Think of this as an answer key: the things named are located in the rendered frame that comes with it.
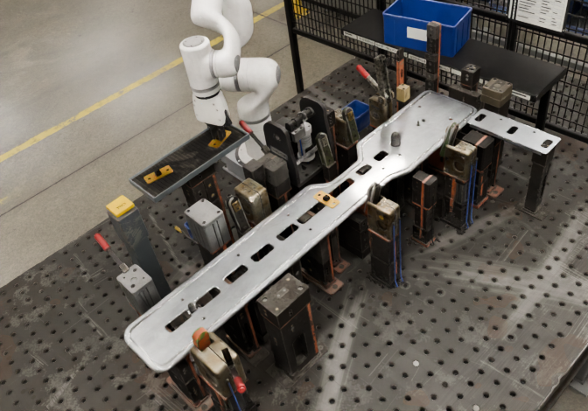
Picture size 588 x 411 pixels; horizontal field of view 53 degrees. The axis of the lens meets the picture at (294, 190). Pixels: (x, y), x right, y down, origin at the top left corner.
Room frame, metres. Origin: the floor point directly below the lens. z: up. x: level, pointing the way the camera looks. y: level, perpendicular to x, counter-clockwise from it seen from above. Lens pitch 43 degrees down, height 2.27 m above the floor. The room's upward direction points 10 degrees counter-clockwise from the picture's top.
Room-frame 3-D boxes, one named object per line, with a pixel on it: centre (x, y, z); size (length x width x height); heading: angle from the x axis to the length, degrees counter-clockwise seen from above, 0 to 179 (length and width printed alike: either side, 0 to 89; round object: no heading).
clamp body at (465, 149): (1.41, -0.54, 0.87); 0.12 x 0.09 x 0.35; 38
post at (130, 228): (1.28, 0.50, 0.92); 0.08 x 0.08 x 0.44; 38
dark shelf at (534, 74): (2.03, -0.68, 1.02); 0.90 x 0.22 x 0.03; 38
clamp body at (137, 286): (1.08, 0.47, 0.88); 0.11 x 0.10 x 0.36; 38
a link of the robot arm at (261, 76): (1.85, 0.07, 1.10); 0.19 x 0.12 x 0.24; 73
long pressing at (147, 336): (1.30, -0.08, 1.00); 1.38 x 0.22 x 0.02; 128
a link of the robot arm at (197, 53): (1.50, 0.20, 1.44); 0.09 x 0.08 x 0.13; 73
